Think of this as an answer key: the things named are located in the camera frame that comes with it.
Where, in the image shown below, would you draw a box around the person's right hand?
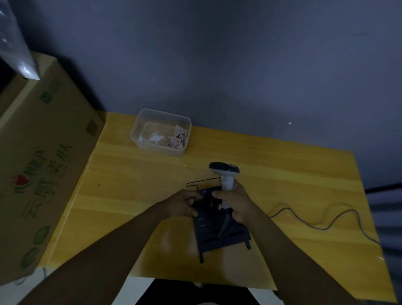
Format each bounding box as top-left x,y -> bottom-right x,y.
212,181 -> 268,225

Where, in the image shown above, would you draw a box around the person's left hand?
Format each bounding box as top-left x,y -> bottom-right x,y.
158,189 -> 204,221

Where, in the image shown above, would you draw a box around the white and black scanner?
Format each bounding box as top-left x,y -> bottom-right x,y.
209,162 -> 240,210

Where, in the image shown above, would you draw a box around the black metal scanner stand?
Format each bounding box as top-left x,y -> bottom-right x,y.
186,177 -> 252,264

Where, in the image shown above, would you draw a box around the pink cleaning cloth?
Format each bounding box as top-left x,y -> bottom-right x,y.
167,125 -> 190,149

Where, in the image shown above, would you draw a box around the person's right forearm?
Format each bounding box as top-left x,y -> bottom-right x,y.
250,213 -> 362,305

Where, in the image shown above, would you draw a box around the person's left forearm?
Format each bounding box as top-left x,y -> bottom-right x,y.
17,202 -> 167,305

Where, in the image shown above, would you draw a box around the person's dark clothing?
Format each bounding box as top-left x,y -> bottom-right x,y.
135,279 -> 262,305

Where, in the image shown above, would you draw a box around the clear plastic container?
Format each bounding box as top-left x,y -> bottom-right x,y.
130,108 -> 193,158

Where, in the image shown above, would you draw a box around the large printed cardboard box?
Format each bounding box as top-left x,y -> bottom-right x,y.
0,52 -> 106,287

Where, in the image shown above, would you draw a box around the clear plastic bag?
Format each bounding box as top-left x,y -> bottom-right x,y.
0,0 -> 41,81

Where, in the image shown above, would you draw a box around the grey scanner cable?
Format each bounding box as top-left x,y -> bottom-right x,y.
268,206 -> 382,246

